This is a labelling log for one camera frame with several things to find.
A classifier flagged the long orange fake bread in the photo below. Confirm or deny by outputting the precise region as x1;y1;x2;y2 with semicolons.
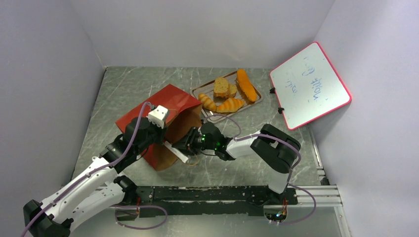
237;69;257;102

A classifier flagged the pink framed whiteboard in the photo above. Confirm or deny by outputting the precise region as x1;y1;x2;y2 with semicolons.
270;41;352;130

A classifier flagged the round fake bread slice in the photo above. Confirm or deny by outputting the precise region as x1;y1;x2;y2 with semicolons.
228;84;237;98

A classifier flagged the fake croissant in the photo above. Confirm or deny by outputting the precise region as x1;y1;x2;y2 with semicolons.
216;98;245;113

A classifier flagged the red paper bag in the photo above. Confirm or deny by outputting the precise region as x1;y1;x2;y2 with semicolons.
115;83;203;172

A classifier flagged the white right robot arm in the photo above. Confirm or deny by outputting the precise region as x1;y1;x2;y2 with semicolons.
164;122;301;204

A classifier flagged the small striped fake bread roll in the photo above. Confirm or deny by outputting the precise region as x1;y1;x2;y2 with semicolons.
198;93;217;112

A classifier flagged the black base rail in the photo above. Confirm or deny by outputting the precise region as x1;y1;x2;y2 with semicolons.
116;186;298;221

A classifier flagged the fake bread piece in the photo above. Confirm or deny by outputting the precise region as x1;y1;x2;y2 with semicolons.
213;77;230;98

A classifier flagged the metal tongs white handle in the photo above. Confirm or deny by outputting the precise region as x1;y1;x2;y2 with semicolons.
164;141;189;164

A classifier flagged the silver metal tray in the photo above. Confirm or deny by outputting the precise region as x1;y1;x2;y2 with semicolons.
191;69;263;122

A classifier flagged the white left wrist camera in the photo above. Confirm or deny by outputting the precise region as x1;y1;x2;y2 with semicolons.
147;105;169;129

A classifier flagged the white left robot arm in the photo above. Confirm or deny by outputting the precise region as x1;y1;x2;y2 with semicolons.
22;115;167;237

